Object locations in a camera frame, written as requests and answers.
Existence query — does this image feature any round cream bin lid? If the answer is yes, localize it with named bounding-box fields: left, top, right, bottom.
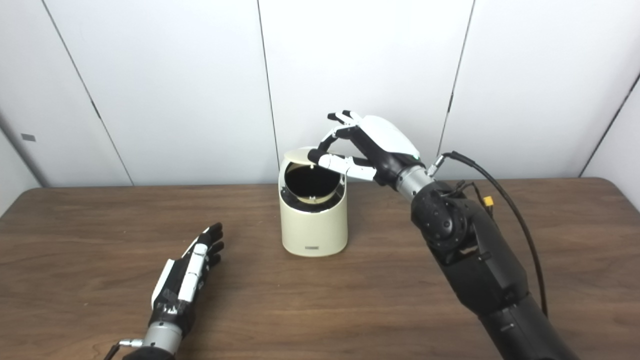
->
left=284, top=147, right=323, bottom=165

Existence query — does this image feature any cream-colored bin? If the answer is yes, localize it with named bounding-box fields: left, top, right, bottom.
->
left=278, top=155, right=349, bottom=258

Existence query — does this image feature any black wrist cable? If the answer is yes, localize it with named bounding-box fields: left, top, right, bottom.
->
left=103, top=339, right=146, bottom=360
left=427, top=151, right=549, bottom=318

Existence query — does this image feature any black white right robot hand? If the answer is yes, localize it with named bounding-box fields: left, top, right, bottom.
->
left=307, top=110, right=426, bottom=188

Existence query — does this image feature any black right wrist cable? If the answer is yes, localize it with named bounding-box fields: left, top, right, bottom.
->
left=427, top=151, right=549, bottom=318

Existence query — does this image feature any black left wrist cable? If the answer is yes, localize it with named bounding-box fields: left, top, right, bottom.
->
left=103, top=339, right=146, bottom=360

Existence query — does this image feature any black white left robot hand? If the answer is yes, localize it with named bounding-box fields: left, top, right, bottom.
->
left=148, top=222, right=225, bottom=338

